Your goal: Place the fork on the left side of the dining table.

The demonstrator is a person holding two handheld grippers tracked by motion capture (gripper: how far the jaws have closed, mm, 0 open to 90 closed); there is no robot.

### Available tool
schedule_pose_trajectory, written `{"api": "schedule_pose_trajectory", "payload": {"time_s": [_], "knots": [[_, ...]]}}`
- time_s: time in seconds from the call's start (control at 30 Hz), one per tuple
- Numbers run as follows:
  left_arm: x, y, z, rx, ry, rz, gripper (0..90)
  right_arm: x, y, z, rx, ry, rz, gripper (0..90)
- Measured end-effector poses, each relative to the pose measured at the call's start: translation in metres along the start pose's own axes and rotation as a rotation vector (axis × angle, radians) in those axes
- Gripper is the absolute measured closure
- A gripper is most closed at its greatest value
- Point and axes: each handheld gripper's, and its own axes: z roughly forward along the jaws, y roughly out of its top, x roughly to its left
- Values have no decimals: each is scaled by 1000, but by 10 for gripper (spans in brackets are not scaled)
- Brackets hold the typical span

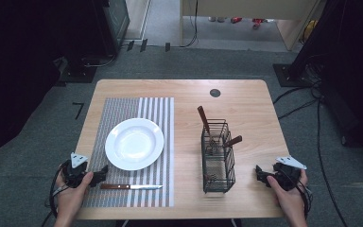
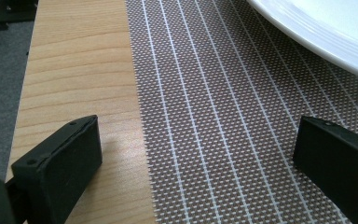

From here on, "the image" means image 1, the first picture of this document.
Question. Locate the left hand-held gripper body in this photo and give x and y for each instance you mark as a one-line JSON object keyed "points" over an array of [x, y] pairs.
{"points": [[75, 173]]}

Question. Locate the light wooden desk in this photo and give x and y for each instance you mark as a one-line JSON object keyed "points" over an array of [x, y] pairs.
{"points": [[249, 8]]}

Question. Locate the black stand base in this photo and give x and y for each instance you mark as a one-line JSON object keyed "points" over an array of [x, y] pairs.
{"points": [[77, 74], [288, 77]]}

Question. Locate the striped woven placemat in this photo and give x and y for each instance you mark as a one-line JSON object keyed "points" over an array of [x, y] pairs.
{"points": [[123, 107]]}

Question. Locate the dark glass-fronted cabinet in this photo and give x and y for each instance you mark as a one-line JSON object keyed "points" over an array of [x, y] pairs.
{"points": [[113, 22]]}

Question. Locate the yellow object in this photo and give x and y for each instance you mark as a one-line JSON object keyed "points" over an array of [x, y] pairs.
{"points": [[309, 30]]}

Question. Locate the small red object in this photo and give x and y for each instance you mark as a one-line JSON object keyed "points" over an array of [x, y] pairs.
{"points": [[257, 22], [236, 20]]}

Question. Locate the person's left hand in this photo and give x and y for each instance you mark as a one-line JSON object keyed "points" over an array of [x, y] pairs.
{"points": [[71, 197]]}

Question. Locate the round grey table grommet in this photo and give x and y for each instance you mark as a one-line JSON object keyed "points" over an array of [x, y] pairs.
{"points": [[215, 93]]}

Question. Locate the white plate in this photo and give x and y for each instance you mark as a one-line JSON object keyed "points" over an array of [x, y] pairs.
{"points": [[134, 144]]}

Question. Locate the person's right hand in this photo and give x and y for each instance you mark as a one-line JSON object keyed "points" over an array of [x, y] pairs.
{"points": [[288, 198]]}

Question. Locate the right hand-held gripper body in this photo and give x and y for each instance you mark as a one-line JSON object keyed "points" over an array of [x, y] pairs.
{"points": [[288, 176]]}

